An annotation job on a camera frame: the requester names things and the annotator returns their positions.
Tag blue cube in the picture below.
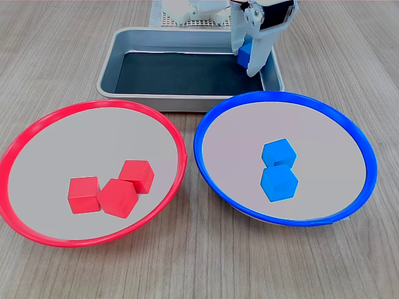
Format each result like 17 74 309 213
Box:
261 138 299 169
260 164 299 203
237 42 254 69

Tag blue-rimmed white plate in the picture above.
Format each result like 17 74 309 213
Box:
193 91 378 227

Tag red cube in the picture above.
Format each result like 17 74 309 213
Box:
118 159 155 195
67 176 102 215
96 178 140 220

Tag black tray mat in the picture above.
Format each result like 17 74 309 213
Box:
114 51 266 95

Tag steel tray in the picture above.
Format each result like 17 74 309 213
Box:
96 27 285 113

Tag red-rimmed white plate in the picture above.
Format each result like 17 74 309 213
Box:
0 99 188 249

